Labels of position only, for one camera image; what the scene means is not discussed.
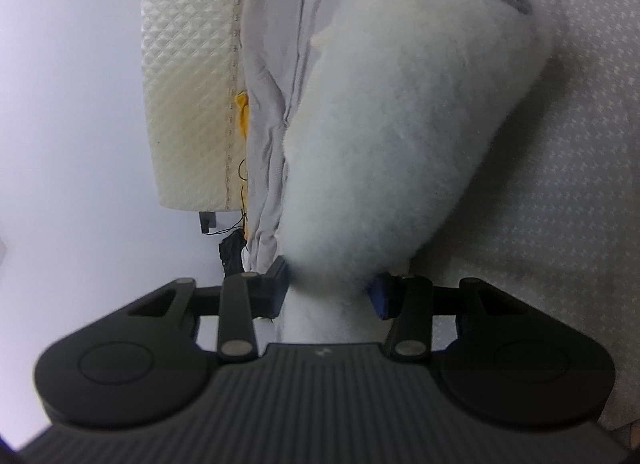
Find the black clothes pile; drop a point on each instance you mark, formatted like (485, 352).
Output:
(232, 256)

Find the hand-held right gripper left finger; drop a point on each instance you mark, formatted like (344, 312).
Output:
(237, 309)

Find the cream quilted headboard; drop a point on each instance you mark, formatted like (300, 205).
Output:
(190, 69)

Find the yellow cloth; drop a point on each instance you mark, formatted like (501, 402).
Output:
(244, 114)

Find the black wall socket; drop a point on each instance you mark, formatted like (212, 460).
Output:
(207, 222)

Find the white fleece garment blue stripes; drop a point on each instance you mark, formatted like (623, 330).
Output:
(400, 134)

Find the grey bed sheet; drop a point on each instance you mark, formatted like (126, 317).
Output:
(575, 169)

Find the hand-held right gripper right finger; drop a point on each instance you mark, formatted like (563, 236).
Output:
(381, 294)

